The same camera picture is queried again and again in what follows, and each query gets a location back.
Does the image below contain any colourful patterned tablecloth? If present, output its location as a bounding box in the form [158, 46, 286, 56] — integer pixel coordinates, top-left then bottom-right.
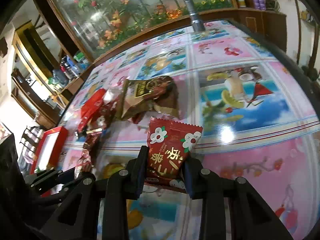
[58, 20, 319, 239]

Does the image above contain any red flower snack packet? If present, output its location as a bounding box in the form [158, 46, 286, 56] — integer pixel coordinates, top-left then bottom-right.
[145, 117, 203, 190]

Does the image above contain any red cake pack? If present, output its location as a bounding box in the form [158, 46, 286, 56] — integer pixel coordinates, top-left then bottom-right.
[77, 88, 106, 133]

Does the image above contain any red gift box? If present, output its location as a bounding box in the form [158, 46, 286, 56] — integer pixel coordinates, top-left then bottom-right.
[30, 126, 68, 175]

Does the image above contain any red patterned snack bag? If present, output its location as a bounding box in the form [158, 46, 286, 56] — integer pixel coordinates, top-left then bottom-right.
[74, 100, 117, 178]

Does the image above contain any brown snack bag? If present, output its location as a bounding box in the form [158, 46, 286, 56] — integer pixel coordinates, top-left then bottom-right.
[116, 76, 179, 121]

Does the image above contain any silver flashlight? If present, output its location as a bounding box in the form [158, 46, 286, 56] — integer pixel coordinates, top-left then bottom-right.
[183, 0, 206, 33]

